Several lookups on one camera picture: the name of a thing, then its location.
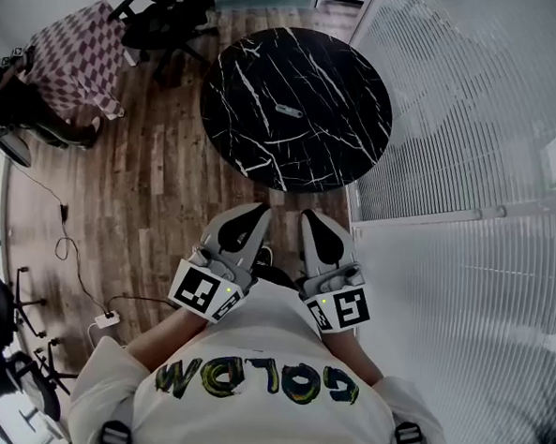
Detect person's black shoe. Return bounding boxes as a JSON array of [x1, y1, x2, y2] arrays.
[[250, 243, 276, 272]]

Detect round black marble table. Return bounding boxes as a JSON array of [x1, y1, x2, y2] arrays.
[[194, 22, 399, 199]]

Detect black floor cable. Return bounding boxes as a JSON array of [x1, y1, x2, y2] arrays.
[[0, 159, 188, 324]]

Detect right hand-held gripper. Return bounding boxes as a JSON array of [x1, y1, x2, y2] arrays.
[[293, 209, 379, 337]]

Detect black office chair with headrest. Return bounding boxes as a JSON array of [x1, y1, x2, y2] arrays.
[[103, 0, 222, 87]]

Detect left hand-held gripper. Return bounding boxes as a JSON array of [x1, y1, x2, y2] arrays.
[[165, 197, 272, 328]]

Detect light blue utility knife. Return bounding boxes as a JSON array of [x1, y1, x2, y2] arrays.
[[273, 103, 306, 120]]

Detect person's black trousers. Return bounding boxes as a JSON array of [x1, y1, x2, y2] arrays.
[[253, 263, 306, 294]]

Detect white power strip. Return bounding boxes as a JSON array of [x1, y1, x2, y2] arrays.
[[93, 309, 122, 330]]

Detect person's left forearm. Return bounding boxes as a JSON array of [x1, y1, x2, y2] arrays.
[[124, 299, 211, 378]]

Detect person's white printed t-shirt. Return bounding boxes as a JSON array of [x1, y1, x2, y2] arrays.
[[66, 267, 456, 444]]

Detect person's right forearm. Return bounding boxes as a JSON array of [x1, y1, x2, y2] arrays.
[[318, 327, 389, 387]]

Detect pink checkered cloth table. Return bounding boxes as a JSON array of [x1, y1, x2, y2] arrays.
[[11, 0, 133, 123]]

